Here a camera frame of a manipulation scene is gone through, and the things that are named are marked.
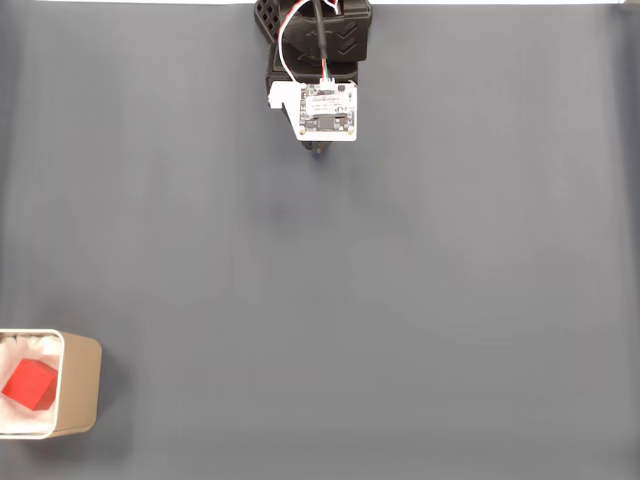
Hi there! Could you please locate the black camera cable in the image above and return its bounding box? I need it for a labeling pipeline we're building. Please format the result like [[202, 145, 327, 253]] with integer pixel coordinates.
[[311, 0, 332, 84]]

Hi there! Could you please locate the red white black servo wire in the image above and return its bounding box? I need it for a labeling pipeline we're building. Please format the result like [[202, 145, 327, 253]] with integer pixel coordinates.
[[276, 0, 326, 84]]

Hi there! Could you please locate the beige box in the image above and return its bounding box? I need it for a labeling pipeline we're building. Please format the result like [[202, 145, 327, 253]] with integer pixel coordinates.
[[0, 328, 104, 440]]

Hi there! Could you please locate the white padding paper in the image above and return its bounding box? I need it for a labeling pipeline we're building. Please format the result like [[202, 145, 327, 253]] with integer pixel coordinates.
[[0, 332, 61, 434]]

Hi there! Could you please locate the red cube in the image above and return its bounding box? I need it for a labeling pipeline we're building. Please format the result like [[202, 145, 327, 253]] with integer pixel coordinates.
[[1, 358, 59, 412]]

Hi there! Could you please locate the white camera board mount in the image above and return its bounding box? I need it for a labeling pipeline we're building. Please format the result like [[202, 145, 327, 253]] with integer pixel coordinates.
[[267, 78, 360, 143]]

